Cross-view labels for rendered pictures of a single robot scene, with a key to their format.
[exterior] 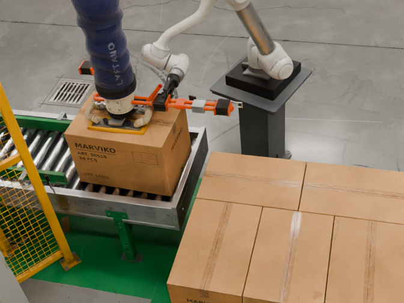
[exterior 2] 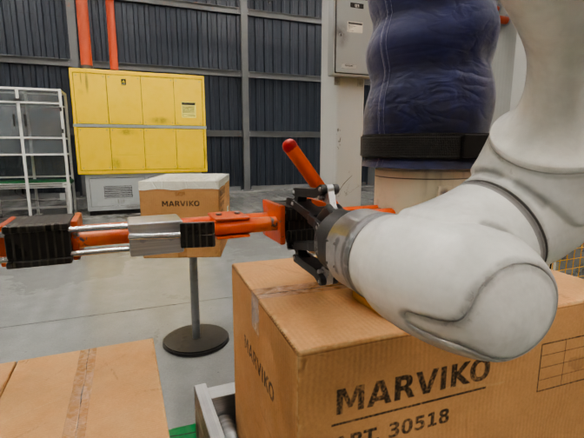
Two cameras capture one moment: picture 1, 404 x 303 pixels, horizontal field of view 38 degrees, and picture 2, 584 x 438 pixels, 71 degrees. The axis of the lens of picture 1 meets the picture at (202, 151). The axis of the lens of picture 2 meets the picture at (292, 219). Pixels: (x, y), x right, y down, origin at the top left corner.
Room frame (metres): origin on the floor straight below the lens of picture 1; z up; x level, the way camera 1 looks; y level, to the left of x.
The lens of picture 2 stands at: (3.01, -0.25, 1.19)
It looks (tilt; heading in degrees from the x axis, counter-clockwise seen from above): 10 degrees down; 138
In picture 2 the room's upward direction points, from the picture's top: straight up
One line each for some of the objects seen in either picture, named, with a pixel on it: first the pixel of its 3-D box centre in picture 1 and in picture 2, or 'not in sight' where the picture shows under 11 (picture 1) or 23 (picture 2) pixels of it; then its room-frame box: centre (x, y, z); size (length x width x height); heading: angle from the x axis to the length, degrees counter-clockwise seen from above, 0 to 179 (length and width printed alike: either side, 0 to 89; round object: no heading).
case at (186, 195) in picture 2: not in sight; (190, 210); (0.86, 0.89, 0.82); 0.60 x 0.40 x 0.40; 142
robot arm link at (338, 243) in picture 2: (175, 76); (369, 251); (2.75, 0.10, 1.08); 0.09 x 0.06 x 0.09; 70
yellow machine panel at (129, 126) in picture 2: not in sight; (143, 144); (-4.66, 2.88, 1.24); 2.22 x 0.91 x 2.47; 69
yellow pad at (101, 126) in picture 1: (117, 123); not in sight; (2.53, 0.45, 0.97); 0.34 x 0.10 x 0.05; 71
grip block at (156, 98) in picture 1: (161, 102); (295, 219); (2.54, 0.19, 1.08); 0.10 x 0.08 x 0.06; 161
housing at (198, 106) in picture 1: (199, 106); (155, 234); (2.47, -0.02, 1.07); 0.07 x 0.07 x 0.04; 71
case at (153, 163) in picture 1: (131, 142); (403, 372); (2.61, 0.41, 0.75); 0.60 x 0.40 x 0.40; 68
